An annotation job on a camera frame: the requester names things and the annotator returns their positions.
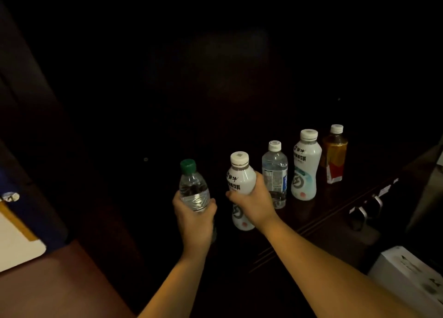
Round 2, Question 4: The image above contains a silver drawer handle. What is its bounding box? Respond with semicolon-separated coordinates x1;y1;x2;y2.
349;206;368;232
370;194;384;218

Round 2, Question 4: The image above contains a person's left hand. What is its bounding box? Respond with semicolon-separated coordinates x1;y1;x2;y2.
172;191;218;255

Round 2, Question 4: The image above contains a person's left forearm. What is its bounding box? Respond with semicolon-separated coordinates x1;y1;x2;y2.
138;242;213;318

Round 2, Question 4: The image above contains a dark wooden cabinet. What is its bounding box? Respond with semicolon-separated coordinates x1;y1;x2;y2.
69;96;443;318

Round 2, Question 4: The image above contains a white milk drink bottle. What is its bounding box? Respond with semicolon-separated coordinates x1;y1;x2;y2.
226;151;257;231
291;129;323;201

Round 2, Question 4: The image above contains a green-capped clear water bottle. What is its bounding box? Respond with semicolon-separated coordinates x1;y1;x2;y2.
179;159;217;243

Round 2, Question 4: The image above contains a white-capped clear water bottle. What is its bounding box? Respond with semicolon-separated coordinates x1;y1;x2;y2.
262;140;288;210

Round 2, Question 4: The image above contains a blue and white board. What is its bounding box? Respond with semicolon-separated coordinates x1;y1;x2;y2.
0;165;69;273

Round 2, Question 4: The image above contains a white cardboard box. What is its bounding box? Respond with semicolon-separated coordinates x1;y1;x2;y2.
368;246;443;318

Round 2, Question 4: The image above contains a person's right hand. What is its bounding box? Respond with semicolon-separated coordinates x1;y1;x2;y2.
226;171;279;230

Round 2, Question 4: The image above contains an amber tea bottle red label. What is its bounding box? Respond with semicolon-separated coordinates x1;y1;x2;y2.
322;124;348;185

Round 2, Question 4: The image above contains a person's right forearm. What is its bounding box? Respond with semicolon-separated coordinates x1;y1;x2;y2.
260;213;421;318

